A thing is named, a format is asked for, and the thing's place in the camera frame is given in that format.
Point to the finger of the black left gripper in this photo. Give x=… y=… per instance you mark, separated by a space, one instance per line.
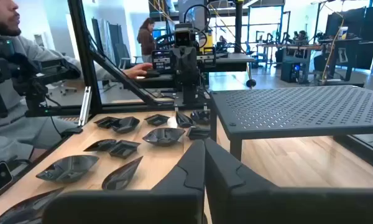
x=194 y=68
x=180 y=68

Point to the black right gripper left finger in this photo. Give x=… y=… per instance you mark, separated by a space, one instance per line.
x=174 y=202

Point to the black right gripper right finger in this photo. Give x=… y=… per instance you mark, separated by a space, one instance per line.
x=251 y=205

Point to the black teardrop mini plate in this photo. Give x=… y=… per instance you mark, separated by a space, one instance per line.
x=121 y=177
x=183 y=120
x=99 y=145
x=25 y=208

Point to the black square mini plate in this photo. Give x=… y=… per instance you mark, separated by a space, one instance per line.
x=105 y=122
x=198 y=133
x=123 y=149
x=157 y=120

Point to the large black glossy bowl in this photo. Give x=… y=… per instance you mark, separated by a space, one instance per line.
x=163 y=137

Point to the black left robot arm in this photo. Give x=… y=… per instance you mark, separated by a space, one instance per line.
x=190 y=95

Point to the person's hand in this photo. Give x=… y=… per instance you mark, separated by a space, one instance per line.
x=138 y=70

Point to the person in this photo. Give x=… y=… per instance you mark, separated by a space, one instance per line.
x=6 y=137
x=146 y=40

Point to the grey office chair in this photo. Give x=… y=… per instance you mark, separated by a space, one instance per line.
x=122 y=56

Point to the dark grey desk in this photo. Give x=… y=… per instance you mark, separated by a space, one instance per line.
x=233 y=59

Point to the black computer tower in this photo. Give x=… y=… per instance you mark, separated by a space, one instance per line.
x=290 y=71

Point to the black perforated metal riser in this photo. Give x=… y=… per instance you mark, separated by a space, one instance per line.
x=298 y=105

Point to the white yellow container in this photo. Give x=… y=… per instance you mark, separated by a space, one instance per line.
x=342 y=32

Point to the black room divider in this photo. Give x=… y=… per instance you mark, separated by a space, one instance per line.
x=357 y=31

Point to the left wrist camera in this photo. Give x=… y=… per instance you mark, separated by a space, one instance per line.
x=182 y=38

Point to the black aluminium table frame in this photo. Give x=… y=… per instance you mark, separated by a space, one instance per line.
x=82 y=46

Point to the silver aluminium bracket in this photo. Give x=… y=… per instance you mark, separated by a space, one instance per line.
x=85 y=105

